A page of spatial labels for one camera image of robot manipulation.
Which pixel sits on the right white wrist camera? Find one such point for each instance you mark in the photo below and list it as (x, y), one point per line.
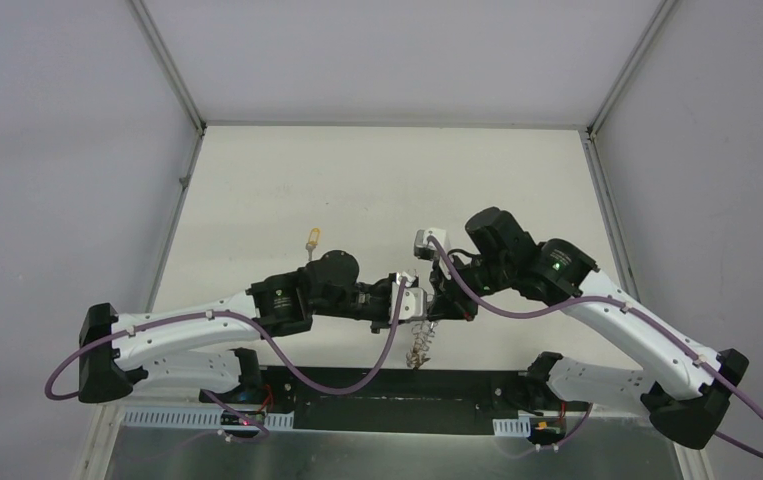
(424, 245)

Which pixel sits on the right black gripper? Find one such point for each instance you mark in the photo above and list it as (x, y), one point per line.
(448, 301)

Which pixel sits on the white cable duct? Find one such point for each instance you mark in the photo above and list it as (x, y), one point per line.
(191, 418)
(519, 427)

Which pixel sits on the right white cable duct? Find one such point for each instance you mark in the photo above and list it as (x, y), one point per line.
(519, 427)

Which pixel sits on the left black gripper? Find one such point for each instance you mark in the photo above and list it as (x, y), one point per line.
(384, 304)

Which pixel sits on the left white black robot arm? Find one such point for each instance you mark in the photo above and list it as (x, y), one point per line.
(122, 352)

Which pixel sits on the metal disc with keyrings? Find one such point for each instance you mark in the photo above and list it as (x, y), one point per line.
(423, 334)

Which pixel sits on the left white cable duct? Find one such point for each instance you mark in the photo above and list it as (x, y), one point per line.
(191, 418)

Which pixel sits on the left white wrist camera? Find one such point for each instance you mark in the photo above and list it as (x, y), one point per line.
(408, 301)

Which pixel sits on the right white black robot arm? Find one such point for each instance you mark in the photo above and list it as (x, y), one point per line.
(679, 385)

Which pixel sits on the yellow tag key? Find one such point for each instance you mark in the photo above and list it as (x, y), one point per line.
(312, 242)

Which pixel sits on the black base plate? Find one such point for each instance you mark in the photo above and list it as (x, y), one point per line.
(451, 402)

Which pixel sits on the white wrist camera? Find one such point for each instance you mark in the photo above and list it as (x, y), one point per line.
(408, 301)
(424, 245)

